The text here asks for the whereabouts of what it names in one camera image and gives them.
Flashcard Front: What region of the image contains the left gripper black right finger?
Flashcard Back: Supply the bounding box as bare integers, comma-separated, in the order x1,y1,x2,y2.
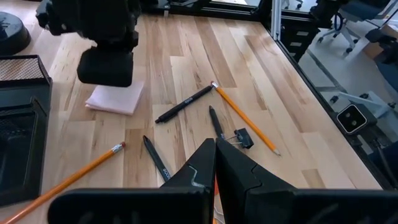
216,138,297,224

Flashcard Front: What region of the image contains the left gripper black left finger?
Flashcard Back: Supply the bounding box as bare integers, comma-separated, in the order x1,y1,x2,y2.
161,138,216,191

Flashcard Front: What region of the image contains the pink sticky note pad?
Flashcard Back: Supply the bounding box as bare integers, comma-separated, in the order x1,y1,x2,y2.
85,80,146,116

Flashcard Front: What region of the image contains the black binder clip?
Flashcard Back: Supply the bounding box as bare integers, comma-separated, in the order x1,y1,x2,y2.
224,128,255,150

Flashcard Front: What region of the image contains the black ballpoint pen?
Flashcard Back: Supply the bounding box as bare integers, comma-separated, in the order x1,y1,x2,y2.
142,134,172,183
208,105,225,140
154,84,215,124

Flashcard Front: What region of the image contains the yellow wooden pencil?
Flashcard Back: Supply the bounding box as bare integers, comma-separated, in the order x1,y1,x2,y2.
0,141,127,224
210,81,282,157

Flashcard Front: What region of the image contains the black mesh desk organizer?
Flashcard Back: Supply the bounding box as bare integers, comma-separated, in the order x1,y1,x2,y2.
0,55,53,207

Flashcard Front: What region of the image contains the silver aluminium extrusion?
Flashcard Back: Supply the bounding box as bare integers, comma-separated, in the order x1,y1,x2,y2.
270,0,282,41

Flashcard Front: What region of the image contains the black table-level camera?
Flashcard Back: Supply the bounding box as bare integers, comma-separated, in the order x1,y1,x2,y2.
336,103,377,135

